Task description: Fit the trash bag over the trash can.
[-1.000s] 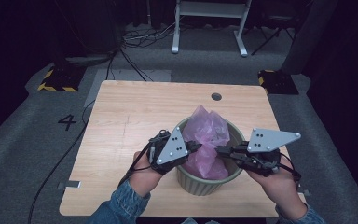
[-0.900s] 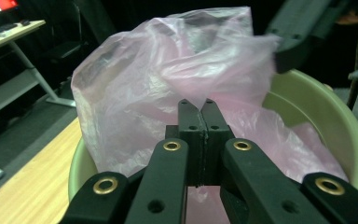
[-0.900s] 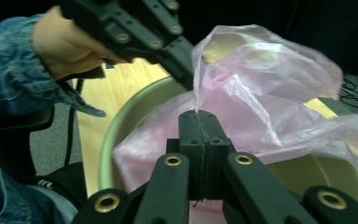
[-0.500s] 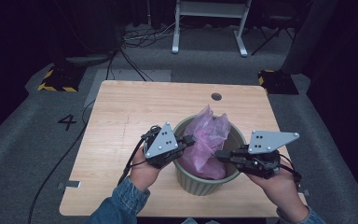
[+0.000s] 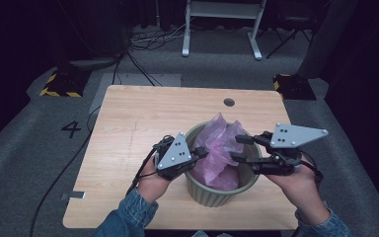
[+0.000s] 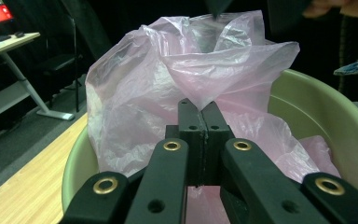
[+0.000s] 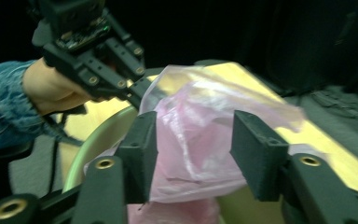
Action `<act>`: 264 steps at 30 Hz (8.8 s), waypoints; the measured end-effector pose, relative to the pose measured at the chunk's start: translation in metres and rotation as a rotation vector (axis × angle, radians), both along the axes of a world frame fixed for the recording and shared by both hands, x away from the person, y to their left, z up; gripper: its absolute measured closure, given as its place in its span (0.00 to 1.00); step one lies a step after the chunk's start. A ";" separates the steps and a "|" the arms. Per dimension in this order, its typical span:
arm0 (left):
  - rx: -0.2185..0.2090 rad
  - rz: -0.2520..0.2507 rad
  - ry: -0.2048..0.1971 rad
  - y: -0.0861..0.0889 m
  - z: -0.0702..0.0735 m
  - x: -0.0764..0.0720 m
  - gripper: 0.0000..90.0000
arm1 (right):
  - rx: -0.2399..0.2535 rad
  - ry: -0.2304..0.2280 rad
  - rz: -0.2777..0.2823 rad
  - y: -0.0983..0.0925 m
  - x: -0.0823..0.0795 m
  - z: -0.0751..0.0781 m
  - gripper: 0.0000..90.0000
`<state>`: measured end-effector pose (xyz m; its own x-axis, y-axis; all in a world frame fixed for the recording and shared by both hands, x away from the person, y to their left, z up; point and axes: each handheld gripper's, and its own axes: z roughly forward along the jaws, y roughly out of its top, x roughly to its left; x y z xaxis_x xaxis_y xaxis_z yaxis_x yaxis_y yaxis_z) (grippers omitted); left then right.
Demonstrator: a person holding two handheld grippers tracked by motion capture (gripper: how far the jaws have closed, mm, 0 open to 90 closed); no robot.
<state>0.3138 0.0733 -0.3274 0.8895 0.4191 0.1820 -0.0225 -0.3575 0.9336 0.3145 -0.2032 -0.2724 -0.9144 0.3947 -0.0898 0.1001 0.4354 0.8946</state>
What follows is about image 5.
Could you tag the black tripod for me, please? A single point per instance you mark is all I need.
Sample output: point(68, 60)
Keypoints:
point(288, 38)

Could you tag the pink plastic bag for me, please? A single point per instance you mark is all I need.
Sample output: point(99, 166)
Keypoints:
point(217, 144)

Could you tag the person's left hand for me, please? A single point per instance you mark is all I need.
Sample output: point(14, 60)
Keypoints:
point(153, 186)

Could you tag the grey curtain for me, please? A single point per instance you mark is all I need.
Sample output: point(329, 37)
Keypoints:
point(329, 36)

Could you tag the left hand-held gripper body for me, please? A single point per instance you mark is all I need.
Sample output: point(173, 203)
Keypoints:
point(176, 153)

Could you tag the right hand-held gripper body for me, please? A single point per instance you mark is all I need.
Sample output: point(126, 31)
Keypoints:
point(289, 136)

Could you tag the person's right hand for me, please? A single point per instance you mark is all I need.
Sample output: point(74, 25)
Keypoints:
point(301, 189)

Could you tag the black yellow striped floor base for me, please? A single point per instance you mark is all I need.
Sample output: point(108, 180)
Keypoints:
point(65, 82)
point(294, 87)

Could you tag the grey tape strip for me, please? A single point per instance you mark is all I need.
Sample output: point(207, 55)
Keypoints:
point(74, 195)

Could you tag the white metal stand frame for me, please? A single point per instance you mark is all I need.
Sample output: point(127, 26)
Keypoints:
point(222, 10)

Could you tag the green ribbed bin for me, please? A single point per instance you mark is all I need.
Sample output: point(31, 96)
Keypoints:
point(210, 196)

